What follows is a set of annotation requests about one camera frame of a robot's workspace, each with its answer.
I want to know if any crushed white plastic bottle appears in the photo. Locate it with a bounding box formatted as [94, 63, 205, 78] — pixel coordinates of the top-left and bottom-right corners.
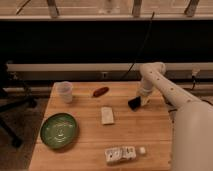
[105, 146, 146, 165]

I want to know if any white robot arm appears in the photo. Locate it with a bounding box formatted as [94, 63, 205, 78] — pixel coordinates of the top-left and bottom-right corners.
[139, 62, 213, 171]

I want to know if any white baseboard heater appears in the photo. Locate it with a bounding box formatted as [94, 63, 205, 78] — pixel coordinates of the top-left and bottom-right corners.
[7, 62, 213, 82]

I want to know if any black hanging cable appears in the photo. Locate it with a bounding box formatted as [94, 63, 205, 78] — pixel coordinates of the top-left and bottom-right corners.
[119, 11, 156, 81]

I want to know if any brown sausage toy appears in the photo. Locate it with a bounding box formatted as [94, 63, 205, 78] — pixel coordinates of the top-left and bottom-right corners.
[93, 87, 109, 97]

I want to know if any green ceramic bowl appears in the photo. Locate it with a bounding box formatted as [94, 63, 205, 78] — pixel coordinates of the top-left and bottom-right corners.
[40, 113, 78, 149]

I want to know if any white sponge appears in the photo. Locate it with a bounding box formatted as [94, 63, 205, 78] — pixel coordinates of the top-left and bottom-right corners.
[101, 107, 114, 125]

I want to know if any clear plastic cup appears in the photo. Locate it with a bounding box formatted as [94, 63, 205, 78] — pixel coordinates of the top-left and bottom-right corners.
[56, 81, 72, 103]

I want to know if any black office chair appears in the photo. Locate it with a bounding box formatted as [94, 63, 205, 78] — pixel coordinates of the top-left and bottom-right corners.
[0, 61, 38, 149]

